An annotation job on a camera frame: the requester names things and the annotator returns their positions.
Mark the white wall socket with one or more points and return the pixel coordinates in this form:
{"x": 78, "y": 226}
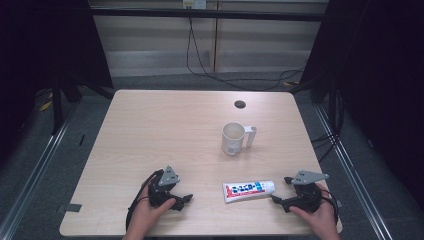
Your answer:
{"x": 195, "y": 4}

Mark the white toothpaste tube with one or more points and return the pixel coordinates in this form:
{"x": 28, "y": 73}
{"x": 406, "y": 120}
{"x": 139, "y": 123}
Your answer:
{"x": 248, "y": 191}

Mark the black horizontal frame bar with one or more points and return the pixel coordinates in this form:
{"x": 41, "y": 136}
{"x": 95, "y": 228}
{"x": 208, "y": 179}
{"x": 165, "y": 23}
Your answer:
{"x": 206, "y": 14}

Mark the black stand leg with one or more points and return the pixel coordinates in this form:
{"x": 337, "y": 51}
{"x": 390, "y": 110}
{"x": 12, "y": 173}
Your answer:
{"x": 57, "y": 110}

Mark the yellow tape piece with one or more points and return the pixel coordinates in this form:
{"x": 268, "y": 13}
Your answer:
{"x": 45, "y": 105}

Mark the metal floor rail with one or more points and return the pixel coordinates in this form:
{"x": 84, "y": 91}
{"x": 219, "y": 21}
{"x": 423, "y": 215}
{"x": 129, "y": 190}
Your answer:
{"x": 353, "y": 176}
{"x": 36, "y": 166}

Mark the grey tape strip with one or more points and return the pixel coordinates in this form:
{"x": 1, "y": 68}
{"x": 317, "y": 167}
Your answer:
{"x": 69, "y": 208}

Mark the person's left hand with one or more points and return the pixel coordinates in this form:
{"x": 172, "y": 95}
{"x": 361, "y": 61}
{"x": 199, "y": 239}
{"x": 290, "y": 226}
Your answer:
{"x": 145, "y": 216}

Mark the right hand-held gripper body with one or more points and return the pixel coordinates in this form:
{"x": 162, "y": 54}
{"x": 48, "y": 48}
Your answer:
{"x": 306, "y": 196}

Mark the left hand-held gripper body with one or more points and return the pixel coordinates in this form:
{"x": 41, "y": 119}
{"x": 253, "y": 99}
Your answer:
{"x": 165, "y": 180}

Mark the black curtain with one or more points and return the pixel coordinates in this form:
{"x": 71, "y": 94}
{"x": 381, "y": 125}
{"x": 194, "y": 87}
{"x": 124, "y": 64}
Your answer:
{"x": 383, "y": 83}
{"x": 43, "y": 46}

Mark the person's right hand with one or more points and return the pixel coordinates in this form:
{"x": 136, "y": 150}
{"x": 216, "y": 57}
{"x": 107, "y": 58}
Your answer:
{"x": 320, "y": 221}

